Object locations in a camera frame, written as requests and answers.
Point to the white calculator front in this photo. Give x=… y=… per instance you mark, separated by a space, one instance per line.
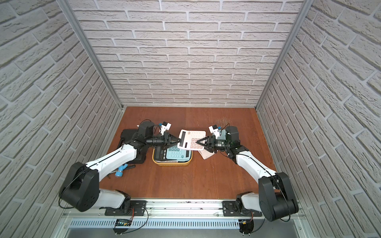
x=189 y=140

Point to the controller board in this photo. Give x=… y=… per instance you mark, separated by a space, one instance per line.
x=123 y=222
x=246 y=227

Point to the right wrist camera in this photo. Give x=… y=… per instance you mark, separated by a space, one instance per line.
x=229 y=133

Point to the grey blue calculator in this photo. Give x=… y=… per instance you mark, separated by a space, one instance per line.
x=178 y=155

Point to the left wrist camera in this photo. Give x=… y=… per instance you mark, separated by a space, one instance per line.
x=148 y=128

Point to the white calculator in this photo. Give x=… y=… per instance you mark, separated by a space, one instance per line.
x=205 y=154
x=189 y=140

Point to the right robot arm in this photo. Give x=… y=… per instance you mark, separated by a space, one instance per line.
x=275 y=198

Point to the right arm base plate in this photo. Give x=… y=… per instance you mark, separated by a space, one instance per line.
x=232 y=209

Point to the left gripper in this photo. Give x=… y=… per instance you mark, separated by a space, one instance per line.
x=168 y=140

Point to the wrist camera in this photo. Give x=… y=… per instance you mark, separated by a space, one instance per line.
x=229 y=133
x=148 y=128

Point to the right controller board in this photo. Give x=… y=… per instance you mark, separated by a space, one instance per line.
x=246 y=227

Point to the left controller board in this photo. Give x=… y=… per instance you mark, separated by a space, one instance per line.
x=123 y=222

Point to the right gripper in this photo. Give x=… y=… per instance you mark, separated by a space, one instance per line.
x=213 y=142

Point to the yellow storage box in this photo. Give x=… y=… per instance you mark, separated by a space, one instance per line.
x=173 y=163

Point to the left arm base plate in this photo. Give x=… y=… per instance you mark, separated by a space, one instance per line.
x=128 y=208

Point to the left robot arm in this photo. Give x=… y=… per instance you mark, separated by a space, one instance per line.
x=80 y=188

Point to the small hammer blue handle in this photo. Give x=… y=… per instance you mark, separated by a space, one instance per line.
x=122 y=168

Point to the black tool case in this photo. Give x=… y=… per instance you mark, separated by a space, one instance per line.
x=126 y=136

